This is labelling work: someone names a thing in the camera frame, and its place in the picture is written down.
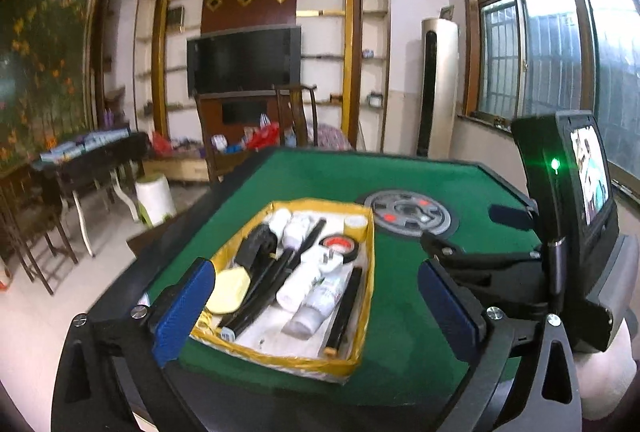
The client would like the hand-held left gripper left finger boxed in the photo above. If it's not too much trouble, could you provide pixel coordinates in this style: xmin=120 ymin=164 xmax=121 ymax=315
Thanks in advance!
xmin=50 ymin=257 xmax=217 ymax=432

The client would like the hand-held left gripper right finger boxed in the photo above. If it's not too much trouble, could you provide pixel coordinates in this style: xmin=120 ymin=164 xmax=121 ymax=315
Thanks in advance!
xmin=419 ymin=258 xmax=583 ymax=432

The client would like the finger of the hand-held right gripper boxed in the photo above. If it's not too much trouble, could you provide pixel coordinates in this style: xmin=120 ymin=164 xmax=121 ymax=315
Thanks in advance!
xmin=488 ymin=204 xmax=539 ymax=234
xmin=420 ymin=231 xmax=549 ymax=309

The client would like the yellow sponge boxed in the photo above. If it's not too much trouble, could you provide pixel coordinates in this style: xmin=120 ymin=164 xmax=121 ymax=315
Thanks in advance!
xmin=206 ymin=266 xmax=251 ymax=315

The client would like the white tray with yellow tape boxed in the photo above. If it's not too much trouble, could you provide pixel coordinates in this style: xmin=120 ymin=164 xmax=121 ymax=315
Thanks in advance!
xmin=187 ymin=198 xmax=376 ymax=384

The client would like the black stick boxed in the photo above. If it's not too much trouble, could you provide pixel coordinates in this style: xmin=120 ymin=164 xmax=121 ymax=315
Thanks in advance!
xmin=324 ymin=267 xmax=364 ymax=358

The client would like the white plug adapter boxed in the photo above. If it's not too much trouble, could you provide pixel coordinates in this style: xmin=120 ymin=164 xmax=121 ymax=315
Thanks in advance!
xmin=276 ymin=252 xmax=346 ymax=313

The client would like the small white bottle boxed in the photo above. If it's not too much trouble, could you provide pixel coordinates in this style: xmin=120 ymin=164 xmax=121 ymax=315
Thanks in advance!
xmin=270 ymin=209 xmax=291 ymax=238

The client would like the white squeeze tube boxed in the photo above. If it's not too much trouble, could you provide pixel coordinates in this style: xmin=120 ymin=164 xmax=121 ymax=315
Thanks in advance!
xmin=284 ymin=274 xmax=349 ymax=339

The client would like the person's right forearm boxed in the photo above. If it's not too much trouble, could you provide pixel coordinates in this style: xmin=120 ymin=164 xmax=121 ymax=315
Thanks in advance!
xmin=570 ymin=312 xmax=640 ymax=424

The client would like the black plastic pouch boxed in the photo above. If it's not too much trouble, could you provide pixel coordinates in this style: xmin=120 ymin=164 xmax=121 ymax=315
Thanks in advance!
xmin=235 ymin=224 xmax=278 ymax=270

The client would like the round grey table console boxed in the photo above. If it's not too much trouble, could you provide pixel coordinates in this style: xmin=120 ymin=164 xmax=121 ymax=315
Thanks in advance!
xmin=357 ymin=188 xmax=460 ymax=238

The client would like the white and green bin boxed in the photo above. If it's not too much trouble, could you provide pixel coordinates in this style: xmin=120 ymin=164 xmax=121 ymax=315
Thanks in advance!
xmin=135 ymin=174 xmax=177 ymax=228

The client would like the white pill bottle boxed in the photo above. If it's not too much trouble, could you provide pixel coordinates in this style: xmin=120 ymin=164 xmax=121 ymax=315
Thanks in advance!
xmin=282 ymin=214 xmax=316 ymax=251

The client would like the black tape roll red core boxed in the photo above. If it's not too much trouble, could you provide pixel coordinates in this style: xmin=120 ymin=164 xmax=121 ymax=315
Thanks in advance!
xmin=318 ymin=235 xmax=359 ymax=263

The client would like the standing air conditioner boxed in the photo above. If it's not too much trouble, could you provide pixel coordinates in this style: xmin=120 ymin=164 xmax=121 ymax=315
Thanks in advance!
xmin=416 ymin=17 xmax=460 ymax=159

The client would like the barred window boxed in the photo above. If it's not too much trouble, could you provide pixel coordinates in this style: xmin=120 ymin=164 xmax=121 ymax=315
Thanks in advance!
xmin=461 ymin=0 xmax=640 ymax=185

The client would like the black side table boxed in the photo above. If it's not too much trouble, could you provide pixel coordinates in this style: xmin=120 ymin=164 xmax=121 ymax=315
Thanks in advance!
xmin=30 ymin=132 xmax=151 ymax=259

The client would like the dark wooden chair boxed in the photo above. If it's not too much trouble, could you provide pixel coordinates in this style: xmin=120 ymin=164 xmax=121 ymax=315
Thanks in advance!
xmin=0 ymin=162 xmax=79 ymax=297

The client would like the red plastic bag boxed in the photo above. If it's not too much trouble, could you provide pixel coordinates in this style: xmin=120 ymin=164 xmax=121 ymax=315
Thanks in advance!
xmin=245 ymin=122 xmax=280 ymax=151

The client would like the row of blue white boxes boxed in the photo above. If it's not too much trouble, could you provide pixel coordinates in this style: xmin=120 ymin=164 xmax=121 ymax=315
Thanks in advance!
xmin=40 ymin=127 xmax=133 ymax=163

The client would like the floral cloth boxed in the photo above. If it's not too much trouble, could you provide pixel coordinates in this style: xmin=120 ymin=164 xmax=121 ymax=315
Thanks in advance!
xmin=305 ymin=123 xmax=354 ymax=151

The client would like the black television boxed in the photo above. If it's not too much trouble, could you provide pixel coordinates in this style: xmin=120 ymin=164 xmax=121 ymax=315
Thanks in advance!
xmin=186 ymin=26 xmax=303 ymax=95

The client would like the flower wall poster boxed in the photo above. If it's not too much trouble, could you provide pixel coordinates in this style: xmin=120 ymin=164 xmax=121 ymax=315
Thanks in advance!
xmin=0 ymin=0 xmax=99 ymax=173

